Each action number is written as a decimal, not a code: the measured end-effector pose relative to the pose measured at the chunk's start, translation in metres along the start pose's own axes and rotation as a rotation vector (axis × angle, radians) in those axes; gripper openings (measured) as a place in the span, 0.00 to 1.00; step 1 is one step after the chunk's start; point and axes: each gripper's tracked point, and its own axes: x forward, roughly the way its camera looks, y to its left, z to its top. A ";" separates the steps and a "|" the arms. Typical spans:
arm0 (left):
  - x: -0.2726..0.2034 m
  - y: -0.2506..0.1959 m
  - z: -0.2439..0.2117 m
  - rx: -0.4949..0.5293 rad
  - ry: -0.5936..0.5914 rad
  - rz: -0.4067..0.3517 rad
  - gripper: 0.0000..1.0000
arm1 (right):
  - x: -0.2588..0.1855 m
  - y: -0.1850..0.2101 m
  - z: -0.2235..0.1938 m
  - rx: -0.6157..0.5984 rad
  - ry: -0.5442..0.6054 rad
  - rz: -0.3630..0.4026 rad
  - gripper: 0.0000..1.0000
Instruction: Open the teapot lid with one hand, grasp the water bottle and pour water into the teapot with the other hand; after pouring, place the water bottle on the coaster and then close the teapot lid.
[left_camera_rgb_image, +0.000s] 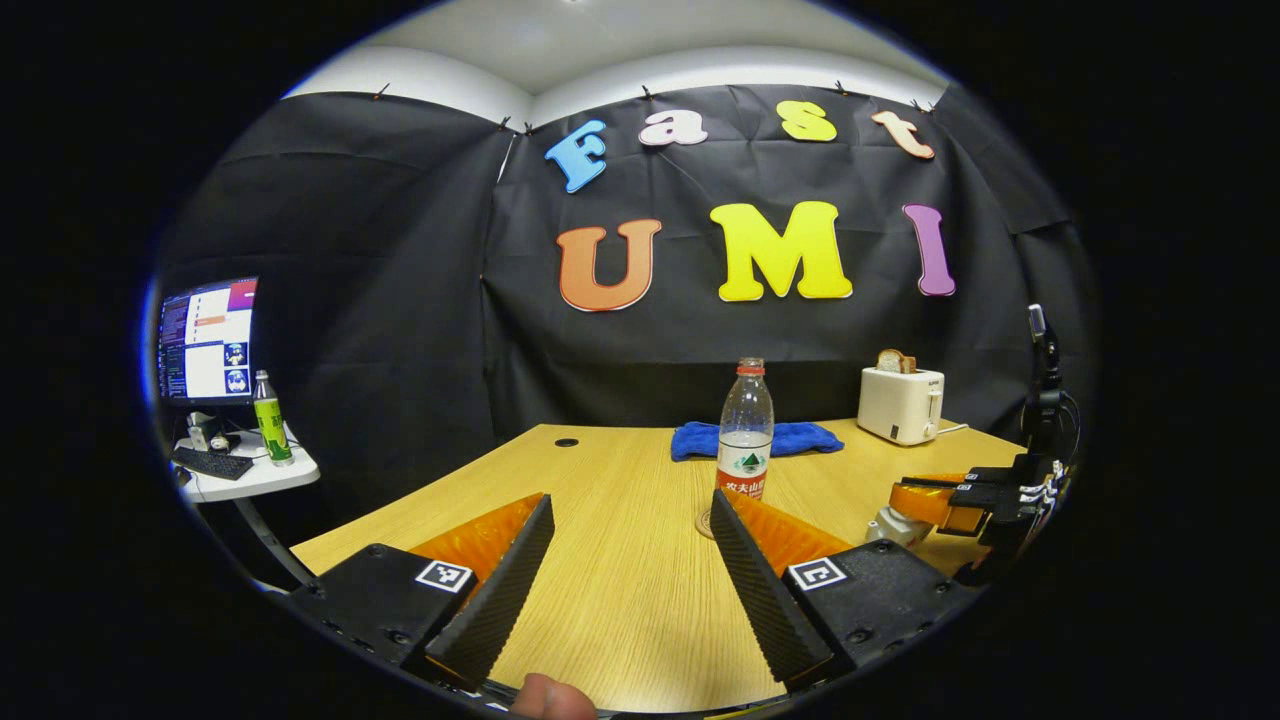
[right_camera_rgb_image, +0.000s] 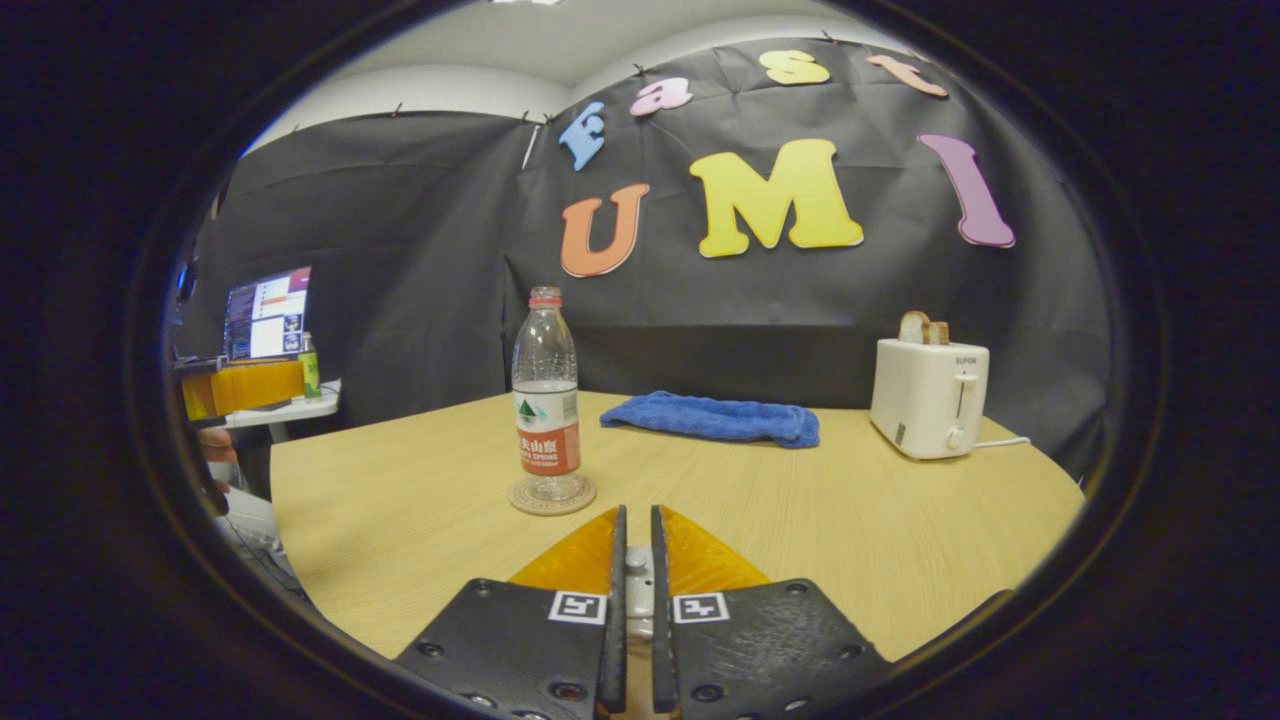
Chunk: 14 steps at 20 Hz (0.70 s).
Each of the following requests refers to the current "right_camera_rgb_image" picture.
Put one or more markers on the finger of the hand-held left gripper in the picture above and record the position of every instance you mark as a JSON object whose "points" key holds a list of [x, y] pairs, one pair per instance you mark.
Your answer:
{"points": [[250, 388]]}

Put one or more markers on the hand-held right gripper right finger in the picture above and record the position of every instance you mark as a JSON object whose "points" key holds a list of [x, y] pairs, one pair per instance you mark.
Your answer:
{"points": [[663, 650]]}

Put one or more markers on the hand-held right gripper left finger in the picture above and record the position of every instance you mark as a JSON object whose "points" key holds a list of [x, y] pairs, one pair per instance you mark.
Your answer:
{"points": [[615, 650]]}

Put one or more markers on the white teacup lid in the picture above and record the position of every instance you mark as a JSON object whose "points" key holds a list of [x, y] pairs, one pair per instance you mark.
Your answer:
{"points": [[637, 565]]}

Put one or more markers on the round wooden coaster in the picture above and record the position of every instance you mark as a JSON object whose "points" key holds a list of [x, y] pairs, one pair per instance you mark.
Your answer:
{"points": [[552, 509]]}

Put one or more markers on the clear plastic water bottle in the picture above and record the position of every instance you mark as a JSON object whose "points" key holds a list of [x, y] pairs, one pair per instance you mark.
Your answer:
{"points": [[547, 400]]}

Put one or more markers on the green bottle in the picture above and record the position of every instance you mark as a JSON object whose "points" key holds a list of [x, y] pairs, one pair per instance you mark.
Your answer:
{"points": [[309, 372]]}

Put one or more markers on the white side table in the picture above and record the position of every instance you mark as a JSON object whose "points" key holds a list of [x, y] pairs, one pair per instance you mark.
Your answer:
{"points": [[290, 408]]}

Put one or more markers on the person's light clothing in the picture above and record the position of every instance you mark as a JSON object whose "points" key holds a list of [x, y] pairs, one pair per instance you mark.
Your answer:
{"points": [[255, 525]]}

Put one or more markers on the computer monitor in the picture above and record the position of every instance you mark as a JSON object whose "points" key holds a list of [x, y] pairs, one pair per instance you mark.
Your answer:
{"points": [[268, 315]]}

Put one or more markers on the black backdrop cloth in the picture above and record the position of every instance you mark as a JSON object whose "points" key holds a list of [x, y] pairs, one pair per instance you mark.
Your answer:
{"points": [[400, 250]]}

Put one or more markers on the blue towel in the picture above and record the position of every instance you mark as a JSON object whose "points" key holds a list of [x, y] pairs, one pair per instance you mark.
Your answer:
{"points": [[710, 418]]}

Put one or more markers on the white toaster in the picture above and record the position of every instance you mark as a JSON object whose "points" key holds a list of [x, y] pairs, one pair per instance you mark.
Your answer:
{"points": [[925, 400]]}

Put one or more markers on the pale toast slice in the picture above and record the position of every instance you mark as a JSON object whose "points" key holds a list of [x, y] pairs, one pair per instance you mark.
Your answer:
{"points": [[912, 326]]}

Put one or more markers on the brown toast slice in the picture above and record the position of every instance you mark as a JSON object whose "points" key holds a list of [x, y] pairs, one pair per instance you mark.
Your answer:
{"points": [[938, 333]]}

